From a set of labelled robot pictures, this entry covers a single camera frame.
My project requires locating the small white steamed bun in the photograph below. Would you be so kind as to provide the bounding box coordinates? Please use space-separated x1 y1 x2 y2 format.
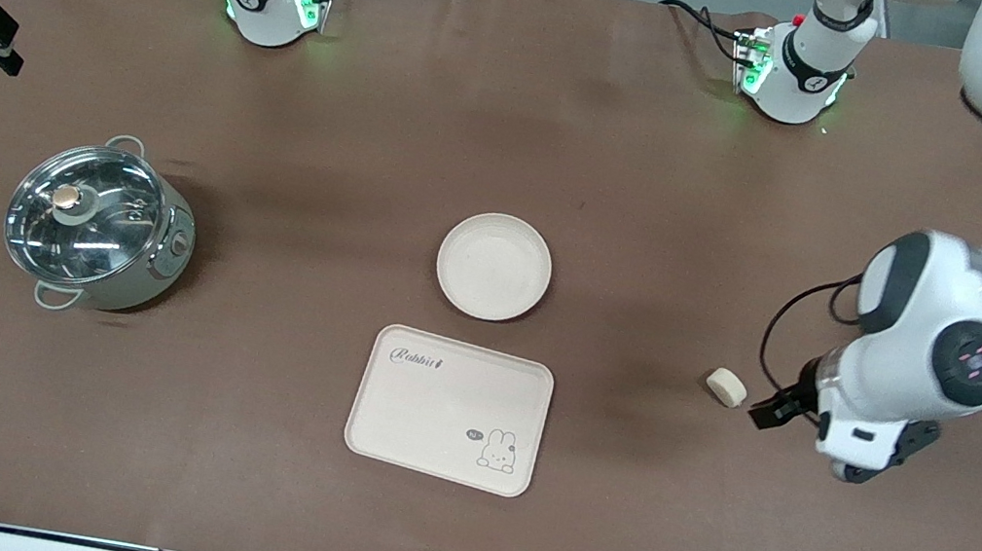
703 365 751 411

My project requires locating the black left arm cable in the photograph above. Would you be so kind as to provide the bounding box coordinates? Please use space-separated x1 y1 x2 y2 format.
752 261 868 412

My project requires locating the cream rabbit print tray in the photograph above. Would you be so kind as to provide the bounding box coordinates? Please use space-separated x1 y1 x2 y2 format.
338 319 560 502

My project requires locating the black left base cable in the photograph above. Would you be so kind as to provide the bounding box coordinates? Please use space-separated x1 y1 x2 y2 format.
653 0 755 65

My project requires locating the cream round plate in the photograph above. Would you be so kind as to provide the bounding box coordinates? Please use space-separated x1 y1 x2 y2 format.
429 204 561 331

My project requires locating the brown tablecloth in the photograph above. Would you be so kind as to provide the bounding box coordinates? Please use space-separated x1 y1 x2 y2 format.
0 0 982 551

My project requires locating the steel pot with glass lid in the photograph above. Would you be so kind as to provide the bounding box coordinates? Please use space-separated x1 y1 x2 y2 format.
0 120 211 331

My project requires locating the glass pot lid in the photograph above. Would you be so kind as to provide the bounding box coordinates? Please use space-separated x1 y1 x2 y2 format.
0 132 176 299

